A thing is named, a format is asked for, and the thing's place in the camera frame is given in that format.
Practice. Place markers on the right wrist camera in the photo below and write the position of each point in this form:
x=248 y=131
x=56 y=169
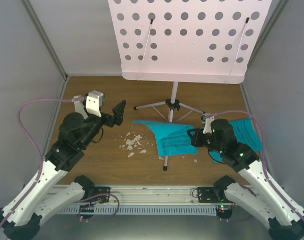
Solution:
x=207 y=119

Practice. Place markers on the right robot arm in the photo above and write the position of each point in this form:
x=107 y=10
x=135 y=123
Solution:
x=274 y=208

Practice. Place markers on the grey slotted cable duct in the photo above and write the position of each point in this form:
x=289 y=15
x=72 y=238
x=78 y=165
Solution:
x=171 y=210

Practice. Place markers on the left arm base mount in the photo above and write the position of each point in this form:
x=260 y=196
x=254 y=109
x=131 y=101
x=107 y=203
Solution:
x=93 y=197

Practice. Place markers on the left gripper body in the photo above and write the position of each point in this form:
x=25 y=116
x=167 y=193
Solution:
x=109 y=120

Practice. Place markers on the blue sheet music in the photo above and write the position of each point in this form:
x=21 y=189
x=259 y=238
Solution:
x=244 y=135
x=171 y=138

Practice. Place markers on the pink music stand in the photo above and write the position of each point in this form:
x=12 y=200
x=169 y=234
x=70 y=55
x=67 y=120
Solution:
x=197 y=41

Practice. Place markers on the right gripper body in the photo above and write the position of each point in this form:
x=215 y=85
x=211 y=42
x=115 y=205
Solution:
x=200 y=143

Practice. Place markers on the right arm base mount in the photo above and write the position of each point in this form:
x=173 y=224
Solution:
x=211 y=195

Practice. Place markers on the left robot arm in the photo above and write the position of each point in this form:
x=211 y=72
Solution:
x=24 y=216

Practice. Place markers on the aluminium rail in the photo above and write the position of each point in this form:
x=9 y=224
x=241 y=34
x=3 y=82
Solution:
x=155 y=194

